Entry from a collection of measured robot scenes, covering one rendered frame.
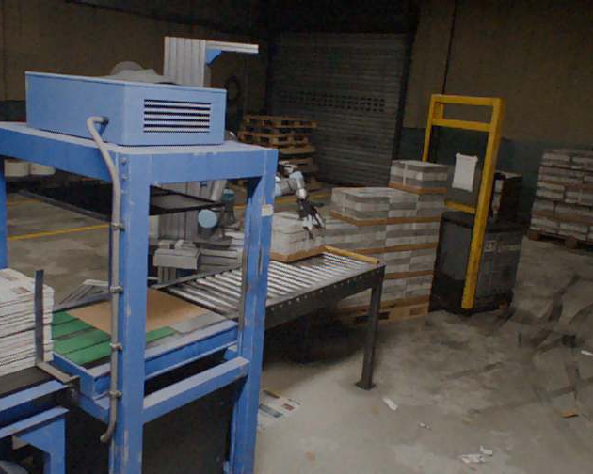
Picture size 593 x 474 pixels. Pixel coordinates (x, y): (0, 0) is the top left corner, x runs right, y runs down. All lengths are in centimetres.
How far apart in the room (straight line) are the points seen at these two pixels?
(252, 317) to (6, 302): 88
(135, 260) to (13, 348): 52
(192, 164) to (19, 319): 75
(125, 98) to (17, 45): 819
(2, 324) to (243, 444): 109
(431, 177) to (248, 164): 291
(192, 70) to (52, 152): 187
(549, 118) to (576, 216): 226
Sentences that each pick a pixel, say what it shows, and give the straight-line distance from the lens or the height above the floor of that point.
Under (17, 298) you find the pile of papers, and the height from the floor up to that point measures 105.
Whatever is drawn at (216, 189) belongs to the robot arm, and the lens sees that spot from 357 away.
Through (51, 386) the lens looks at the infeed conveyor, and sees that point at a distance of 210.
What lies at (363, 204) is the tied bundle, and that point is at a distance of 447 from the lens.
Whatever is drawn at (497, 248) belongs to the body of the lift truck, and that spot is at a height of 60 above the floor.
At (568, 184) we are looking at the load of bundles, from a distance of 893.
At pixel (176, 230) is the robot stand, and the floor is 82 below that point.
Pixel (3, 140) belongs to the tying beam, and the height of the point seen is 150.
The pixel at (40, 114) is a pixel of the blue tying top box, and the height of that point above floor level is 160.
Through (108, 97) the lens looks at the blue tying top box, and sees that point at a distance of 207.
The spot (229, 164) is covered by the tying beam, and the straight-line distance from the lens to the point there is 208.
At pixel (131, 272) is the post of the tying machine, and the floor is 119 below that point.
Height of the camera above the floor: 176
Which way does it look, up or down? 14 degrees down
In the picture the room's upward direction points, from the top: 5 degrees clockwise
